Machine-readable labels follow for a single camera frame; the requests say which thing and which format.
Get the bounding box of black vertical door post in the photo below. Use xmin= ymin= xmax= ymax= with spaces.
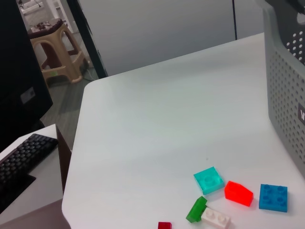
xmin=66 ymin=0 xmax=108 ymax=80

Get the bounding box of beige plastic stool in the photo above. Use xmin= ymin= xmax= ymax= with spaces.
xmin=27 ymin=18 xmax=91 ymax=89

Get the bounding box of black keyboard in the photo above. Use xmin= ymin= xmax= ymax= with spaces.
xmin=0 ymin=133 xmax=60 ymax=191

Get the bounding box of white two-stud plate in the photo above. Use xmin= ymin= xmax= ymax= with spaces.
xmin=201 ymin=207 xmax=232 ymax=229

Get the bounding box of red sloped building brick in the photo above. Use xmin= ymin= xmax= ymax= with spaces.
xmin=224 ymin=180 xmax=254 ymax=207

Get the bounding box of white side desk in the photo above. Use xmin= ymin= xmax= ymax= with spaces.
xmin=0 ymin=124 xmax=72 ymax=229

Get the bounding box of green building brick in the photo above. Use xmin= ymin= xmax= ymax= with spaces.
xmin=185 ymin=196 xmax=208 ymax=224

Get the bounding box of teal flat building brick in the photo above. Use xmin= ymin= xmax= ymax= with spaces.
xmin=193 ymin=166 xmax=225 ymax=196

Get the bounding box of blue flat building brick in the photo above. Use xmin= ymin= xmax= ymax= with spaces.
xmin=258 ymin=183 xmax=288 ymax=213

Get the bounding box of black computer monitor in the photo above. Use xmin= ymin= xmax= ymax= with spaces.
xmin=0 ymin=0 xmax=54 ymax=155

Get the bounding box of grey-green perforated storage bin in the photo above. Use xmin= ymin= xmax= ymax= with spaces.
xmin=263 ymin=0 xmax=305 ymax=179

